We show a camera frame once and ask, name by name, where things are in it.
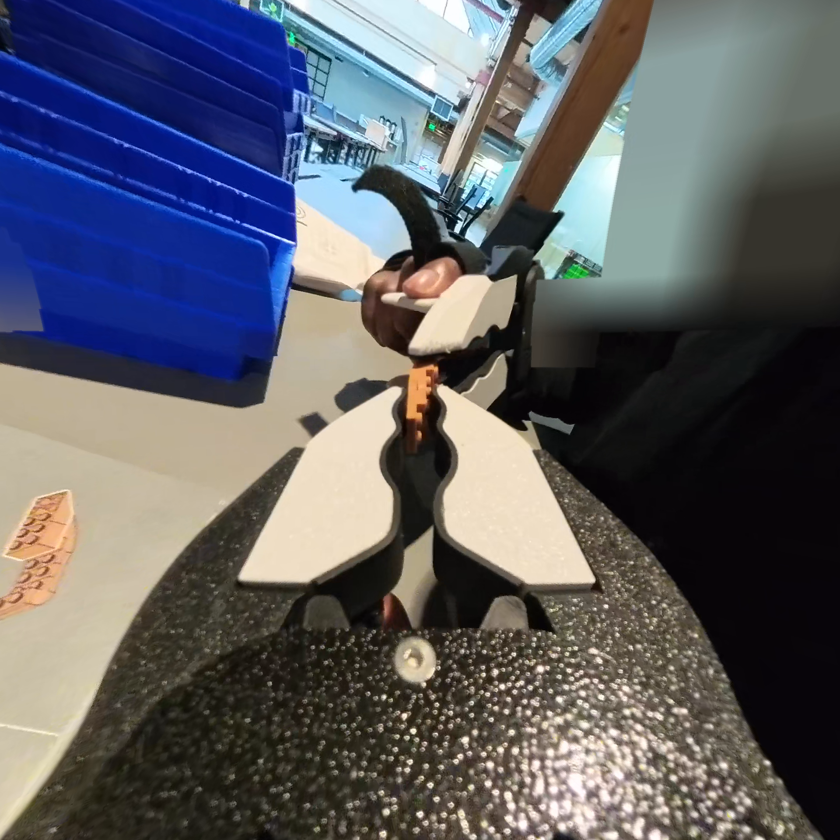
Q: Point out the person's right forearm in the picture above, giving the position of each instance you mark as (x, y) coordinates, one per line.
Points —
(623, 407)

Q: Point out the blue plastic bin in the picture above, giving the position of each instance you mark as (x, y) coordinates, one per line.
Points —
(131, 295)

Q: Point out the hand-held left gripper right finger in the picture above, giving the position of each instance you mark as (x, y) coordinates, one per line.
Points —
(518, 518)

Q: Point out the slim wooden post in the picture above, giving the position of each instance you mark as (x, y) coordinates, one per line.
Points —
(485, 85)

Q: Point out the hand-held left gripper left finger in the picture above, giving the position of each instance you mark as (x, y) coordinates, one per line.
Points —
(321, 518)

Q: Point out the green exit sign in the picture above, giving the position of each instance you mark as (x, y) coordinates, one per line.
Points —
(272, 8)

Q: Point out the black office chair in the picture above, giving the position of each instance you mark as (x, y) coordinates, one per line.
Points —
(518, 226)

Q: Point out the grey instruction booklet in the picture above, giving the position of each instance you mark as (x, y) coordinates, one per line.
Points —
(39, 590)

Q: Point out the grey desk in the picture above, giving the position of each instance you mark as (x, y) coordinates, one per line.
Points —
(164, 420)

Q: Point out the silver ventilation duct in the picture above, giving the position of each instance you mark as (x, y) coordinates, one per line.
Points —
(558, 39)

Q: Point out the person's left hand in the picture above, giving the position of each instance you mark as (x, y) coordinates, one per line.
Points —
(394, 610)

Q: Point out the orange toy brick plate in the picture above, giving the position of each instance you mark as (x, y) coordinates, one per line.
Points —
(420, 407)

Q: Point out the person's right hand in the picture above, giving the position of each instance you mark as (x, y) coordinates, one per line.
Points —
(394, 308)

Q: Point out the wooden pillar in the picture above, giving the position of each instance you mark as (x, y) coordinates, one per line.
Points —
(577, 98)

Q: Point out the person's black jacket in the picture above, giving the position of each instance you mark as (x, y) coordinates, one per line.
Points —
(754, 525)

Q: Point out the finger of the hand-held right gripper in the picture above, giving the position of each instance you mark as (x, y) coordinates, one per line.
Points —
(482, 387)
(459, 315)

